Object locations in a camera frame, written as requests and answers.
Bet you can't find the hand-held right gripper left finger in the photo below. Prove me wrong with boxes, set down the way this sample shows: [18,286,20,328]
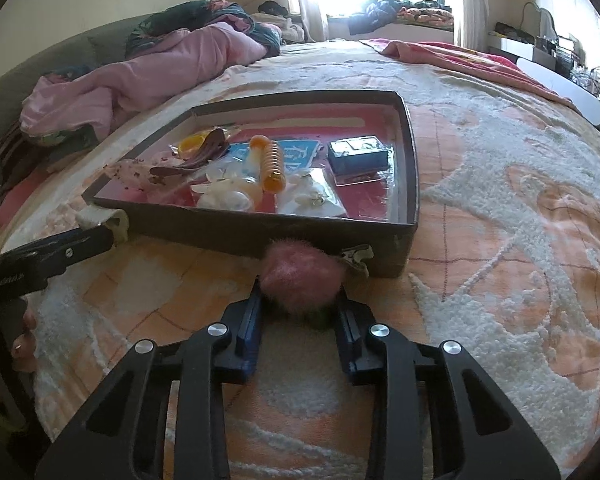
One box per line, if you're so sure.
[35,282,266,480]

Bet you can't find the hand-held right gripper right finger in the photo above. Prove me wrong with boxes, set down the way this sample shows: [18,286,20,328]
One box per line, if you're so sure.
[332,292,561,480]

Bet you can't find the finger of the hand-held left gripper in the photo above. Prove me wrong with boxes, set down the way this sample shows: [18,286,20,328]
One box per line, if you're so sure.
[40,226,116,277]

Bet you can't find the cream ribbon hair clip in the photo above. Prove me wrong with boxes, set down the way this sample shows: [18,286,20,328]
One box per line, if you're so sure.
[75,207,129,246]

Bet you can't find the pink pompom hair clip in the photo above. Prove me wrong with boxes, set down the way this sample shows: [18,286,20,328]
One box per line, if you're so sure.
[257,239,373,318]

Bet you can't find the shallow cardboard box tray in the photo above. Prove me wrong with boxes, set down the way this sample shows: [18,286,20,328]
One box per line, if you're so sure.
[82,89,421,279]

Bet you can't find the blue jewelry packet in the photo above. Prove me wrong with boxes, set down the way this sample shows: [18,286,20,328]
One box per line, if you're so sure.
[327,135,396,188]

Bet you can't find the person's left hand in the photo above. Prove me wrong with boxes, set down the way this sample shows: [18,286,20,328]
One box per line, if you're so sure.
[11,307,40,372]

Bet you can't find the speckled clear bag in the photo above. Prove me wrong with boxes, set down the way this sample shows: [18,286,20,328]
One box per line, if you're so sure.
[104,157,156,191]

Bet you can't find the striped cloth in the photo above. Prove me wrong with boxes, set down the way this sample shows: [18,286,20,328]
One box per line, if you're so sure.
[0,120,46,191]

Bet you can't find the white shell hair clip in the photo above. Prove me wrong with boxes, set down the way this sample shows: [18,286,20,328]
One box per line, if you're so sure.
[195,177,261,211]

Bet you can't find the white earring card bag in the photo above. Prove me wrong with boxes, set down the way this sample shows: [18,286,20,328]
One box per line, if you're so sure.
[275,170,348,218]

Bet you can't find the yellow hair clip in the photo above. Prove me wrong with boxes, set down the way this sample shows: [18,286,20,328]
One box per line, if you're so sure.
[177,134,208,157]

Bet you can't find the brown hair clip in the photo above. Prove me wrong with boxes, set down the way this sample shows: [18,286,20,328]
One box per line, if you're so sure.
[150,129,229,177]

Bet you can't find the grey green headboard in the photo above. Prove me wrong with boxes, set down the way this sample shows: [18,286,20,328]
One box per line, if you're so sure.
[0,12,156,126]

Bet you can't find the pink quilt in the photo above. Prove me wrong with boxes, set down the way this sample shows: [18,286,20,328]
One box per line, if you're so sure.
[20,22,281,136]

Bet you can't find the cream orange fluffy blanket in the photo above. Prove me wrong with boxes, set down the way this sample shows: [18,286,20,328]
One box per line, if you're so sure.
[0,40,600,480]

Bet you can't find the dark floral duvet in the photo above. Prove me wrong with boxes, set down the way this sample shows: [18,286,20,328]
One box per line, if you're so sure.
[125,1,283,58]

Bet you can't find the pile of clothes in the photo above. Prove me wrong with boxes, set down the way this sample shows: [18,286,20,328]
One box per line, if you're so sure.
[252,1,306,43]

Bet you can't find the red blanket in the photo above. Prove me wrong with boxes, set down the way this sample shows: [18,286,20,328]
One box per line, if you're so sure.
[362,39,581,111]

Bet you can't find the white curtain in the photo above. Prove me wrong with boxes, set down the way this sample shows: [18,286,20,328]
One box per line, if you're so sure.
[292,0,331,43]
[450,0,487,51]

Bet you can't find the white window seat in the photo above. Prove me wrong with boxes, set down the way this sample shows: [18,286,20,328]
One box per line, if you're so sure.
[327,16,456,45]

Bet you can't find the dark jacket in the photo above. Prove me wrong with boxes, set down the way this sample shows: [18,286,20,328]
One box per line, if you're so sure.
[352,0,406,26]

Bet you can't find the floral cloth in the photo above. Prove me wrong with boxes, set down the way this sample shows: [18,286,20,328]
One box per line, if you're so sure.
[397,6,455,28]

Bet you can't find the white footboard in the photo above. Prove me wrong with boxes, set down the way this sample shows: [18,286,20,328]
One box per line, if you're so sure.
[515,55,600,136]

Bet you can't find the white desk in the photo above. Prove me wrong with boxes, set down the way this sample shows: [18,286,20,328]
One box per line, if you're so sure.
[490,35,556,68]

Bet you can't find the orange spiral hair tie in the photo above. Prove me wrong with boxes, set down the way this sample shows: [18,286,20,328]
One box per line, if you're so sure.
[250,136,287,195]

